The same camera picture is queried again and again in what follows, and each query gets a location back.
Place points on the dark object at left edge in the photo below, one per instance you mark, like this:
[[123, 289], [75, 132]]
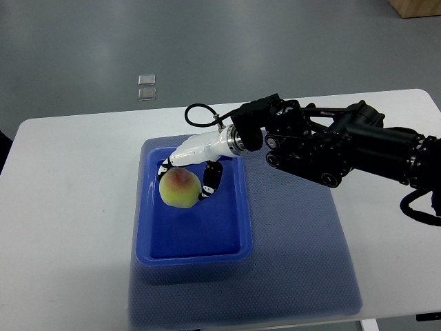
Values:
[[5, 146]]

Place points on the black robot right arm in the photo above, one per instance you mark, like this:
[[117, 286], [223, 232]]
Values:
[[324, 144]]

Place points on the upper metal floor plate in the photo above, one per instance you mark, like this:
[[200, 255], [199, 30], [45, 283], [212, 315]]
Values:
[[146, 80]]

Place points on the white table leg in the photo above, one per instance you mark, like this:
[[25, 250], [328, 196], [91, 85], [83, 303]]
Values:
[[369, 325]]

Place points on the metal floor plate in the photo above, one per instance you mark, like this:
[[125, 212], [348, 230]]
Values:
[[147, 94], [146, 80]]

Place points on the blue plastic tray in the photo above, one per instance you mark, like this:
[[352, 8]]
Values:
[[217, 229]]

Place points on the black bracket under table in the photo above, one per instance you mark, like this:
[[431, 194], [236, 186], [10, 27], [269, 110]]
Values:
[[434, 316]]

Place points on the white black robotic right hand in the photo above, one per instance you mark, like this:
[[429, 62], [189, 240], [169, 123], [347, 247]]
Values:
[[207, 147]]

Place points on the cardboard box corner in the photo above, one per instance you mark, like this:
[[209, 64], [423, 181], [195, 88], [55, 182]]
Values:
[[416, 8]]

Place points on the lower metal floor plate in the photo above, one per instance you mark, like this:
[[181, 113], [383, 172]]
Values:
[[147, 94]]

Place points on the green red peach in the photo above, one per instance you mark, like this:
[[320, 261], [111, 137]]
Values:
[[180, 188]]

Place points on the blue-grey mesh mat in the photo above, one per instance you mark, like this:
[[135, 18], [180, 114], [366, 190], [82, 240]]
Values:
[[299, 266]]

